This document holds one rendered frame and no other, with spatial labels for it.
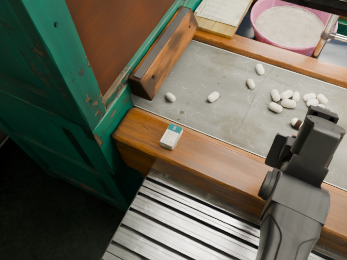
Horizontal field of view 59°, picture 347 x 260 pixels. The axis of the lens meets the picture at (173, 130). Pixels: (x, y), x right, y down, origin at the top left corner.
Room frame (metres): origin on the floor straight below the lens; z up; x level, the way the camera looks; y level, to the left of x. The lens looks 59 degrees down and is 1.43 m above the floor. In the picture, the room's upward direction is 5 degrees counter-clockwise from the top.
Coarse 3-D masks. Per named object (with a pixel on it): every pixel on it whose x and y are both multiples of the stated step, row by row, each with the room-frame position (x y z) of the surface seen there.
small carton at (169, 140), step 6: (168, 126) 0.39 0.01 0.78; (174, 126) 0.39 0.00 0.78; (168, 132) 0.38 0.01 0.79; (174, 132) 0.38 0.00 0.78; (180, 132) 0.38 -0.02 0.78; (162, 138) 0.36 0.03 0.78; (168, 138) 0.36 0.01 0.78; (174, 138) 0.36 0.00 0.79; (162, 144) 0.35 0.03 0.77; (168, 144) 0.34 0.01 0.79; (174, 144) 0.35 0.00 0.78
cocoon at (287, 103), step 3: (285, 99) 0.47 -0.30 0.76; (282, 102) 0.46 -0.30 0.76; (285, 102) 0.46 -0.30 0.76; (288, 102) 0.45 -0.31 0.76; (291, 102) 0.45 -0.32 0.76; (294, 102) 0.45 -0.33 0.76; (282, 105) 0.45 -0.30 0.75; (285, 105) 0.45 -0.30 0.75; (288, 105) 0.45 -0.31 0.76; (291, 105) 0.45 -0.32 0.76; (294, 105) 0.45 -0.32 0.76
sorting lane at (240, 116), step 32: (192, 64) 0.63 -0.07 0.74; (224, 64) 0.62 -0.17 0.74; (256, 64) 0.61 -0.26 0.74; (160, 96) 0.52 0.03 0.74; (192, 96) 0.51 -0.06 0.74; (224, 96) 0.50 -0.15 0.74; (256, 96) 0.50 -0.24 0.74; (192, 128) 0.41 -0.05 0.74; (224, 128) 0.40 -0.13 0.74; (256, 128) 0.39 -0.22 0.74; (288, 128) 0.39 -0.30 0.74
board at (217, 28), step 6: (252, 0) 0.86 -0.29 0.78; (198, 18) 0.79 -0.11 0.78; (204, 18) 0.79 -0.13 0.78; (198, 24) 0.76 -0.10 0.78; (204, 24) 0.76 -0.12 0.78; (210, 24) 0.76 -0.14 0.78; (216, 24) 0.76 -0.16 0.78; (222, 24) 0.75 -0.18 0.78; (204, 30) 0.74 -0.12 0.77; (210, 30) 0.73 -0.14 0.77; (216, 30) 0.73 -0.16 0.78; (222, 30) 0.73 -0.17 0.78; (228, 30) 0.72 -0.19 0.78; (234, 30) 0.72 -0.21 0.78; (222, 36) 0.71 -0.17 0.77; (228, 36) 0.70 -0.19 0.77
